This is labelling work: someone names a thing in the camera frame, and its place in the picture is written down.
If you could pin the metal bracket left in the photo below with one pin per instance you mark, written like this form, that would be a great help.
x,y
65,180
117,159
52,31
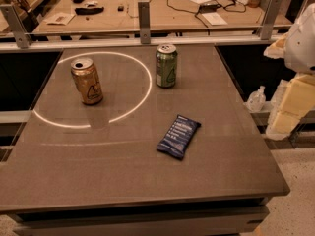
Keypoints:
x,y
23,40

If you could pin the small black block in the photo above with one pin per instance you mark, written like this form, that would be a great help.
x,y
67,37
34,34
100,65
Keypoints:
x,y
120,8

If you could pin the metal bracket middle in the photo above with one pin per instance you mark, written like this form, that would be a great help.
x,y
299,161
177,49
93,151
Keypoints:
x,y
144,21

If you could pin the green soda can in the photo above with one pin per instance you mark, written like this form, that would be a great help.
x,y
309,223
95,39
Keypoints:
x,y
166,65

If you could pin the black tool on bench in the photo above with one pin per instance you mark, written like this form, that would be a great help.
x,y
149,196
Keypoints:
x,y
89,10

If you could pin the metal guard rail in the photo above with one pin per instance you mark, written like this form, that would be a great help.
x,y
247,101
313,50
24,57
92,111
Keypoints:
x,y
46,46

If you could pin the clear sanitizer bottle left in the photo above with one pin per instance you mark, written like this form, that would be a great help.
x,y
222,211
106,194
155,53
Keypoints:
x,y
256,100

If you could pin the white paper sheet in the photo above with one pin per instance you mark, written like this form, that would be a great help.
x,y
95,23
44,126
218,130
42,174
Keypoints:
x,y
214,19

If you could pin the gold soda can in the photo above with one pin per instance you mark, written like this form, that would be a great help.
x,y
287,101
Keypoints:
x,y
85,76

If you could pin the metal bracket right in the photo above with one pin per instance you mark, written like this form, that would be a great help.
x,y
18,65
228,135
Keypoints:
x,y
266,27

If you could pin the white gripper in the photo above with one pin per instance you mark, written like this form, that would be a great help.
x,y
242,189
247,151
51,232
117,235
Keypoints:
x,y
301,46

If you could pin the paper envelope on bench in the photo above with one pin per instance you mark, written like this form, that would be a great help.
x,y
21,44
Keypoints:
x,y
60,19

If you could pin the metal bracket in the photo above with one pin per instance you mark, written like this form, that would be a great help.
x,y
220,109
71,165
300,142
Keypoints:
x,y
23,40
144,21
266,27

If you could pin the blue rxbar blueberry wrapper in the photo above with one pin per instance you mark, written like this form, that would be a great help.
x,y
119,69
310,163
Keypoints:
x,y
178,137

